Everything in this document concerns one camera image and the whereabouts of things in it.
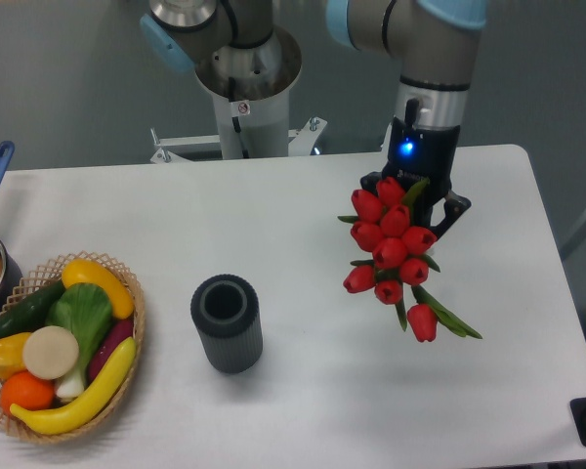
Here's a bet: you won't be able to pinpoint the dark grey ribbed vase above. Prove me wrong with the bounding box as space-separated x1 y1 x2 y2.
190 274 263 374

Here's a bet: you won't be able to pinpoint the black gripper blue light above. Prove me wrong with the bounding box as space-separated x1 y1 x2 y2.
360 118 470 239

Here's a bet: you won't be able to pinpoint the yellow bell pepper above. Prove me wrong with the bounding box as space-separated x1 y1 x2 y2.
0 332 31 380

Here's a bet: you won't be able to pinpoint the woven wicker basket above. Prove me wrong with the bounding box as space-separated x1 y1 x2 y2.
0 252 146 444

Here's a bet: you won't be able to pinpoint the green cucumber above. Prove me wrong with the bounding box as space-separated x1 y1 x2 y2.
0 280 65 339

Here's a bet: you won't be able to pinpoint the green bok choy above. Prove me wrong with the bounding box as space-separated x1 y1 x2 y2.
45 283 112 403

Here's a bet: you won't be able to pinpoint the beige round disc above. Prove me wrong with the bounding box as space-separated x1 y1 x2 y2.
22 325 79 380

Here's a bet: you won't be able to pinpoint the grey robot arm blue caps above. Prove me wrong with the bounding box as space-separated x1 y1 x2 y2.
140 1 488 235

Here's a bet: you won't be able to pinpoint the red tulip bouquet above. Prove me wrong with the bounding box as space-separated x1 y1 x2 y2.
338 177 482 343

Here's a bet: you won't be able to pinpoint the orange fruit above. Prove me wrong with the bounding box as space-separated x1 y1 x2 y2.
0 371 55 414

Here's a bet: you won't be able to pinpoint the yellow banana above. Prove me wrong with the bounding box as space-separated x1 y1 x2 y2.
10 337 137 436

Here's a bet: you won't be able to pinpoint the purple eggplant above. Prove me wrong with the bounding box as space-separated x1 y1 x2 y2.
87 319 133 383

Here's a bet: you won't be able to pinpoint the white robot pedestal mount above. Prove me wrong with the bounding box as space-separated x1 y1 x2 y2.
142 18 327 163

